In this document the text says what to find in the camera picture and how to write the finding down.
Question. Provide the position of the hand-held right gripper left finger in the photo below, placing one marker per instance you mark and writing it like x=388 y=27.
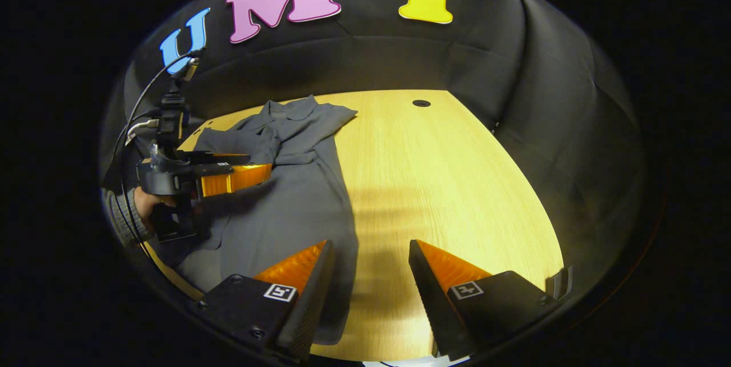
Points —
x=311 y=304

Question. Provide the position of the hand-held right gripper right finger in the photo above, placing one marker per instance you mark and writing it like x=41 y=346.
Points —
x=431 y=304

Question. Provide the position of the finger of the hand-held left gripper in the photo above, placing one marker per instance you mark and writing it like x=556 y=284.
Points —
x=234 y=178
x=217 y=157

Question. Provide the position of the grey collared shirt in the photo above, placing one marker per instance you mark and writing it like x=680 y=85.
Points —
x=297 y=207

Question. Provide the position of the black backdrop cloth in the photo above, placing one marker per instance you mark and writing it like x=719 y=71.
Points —
x=400 y=59

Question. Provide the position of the small grey metal bracket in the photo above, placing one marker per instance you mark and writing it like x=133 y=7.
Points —
x=559 y=282

